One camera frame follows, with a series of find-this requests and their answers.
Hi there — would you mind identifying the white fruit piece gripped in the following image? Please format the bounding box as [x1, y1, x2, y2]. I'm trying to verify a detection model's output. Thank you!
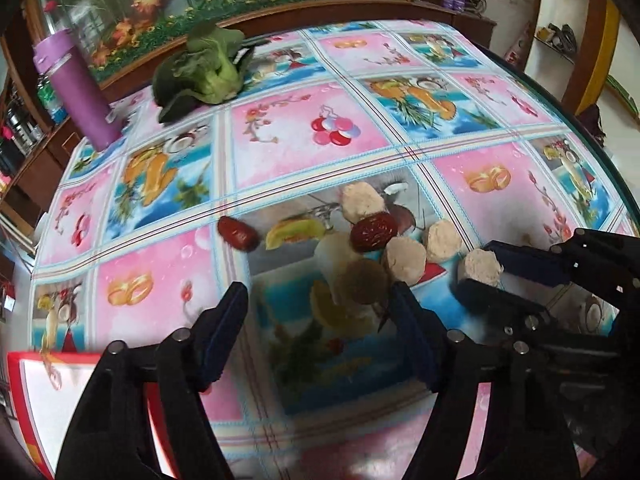
[457, 248, 503, 287]

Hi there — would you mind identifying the white fruit piece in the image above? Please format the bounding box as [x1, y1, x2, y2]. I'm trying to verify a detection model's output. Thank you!
[382, 236, 426, 286]
[423, 219, 462, 263]
[340, 181, 386, 224]

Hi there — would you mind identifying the brown longan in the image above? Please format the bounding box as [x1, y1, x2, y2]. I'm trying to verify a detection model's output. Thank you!
[335, 258, 388, 307]

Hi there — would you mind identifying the red jujube date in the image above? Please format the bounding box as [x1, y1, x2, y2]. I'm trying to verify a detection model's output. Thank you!
[349, 211, 398, 252]
[217, 216, 260, 252]

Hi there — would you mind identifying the white fruit piece top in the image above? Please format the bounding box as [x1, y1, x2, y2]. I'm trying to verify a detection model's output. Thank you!
[340, 181, 386, 224]

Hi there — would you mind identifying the red rimmed white tray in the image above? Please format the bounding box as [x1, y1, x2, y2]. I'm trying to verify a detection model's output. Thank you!
[8, 351, 175, 479]

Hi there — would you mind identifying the colourful fruit pattern tablecloth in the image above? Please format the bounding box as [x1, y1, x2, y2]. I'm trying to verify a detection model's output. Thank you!
[29, 21, 639, 479]

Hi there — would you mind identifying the green leafy vegetable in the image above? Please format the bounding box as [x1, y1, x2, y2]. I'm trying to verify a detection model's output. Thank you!
[152, 22, 267, 124]

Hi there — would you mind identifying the purple thermos bottle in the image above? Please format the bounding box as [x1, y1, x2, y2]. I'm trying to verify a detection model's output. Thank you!
[34, 29, 122, 152]

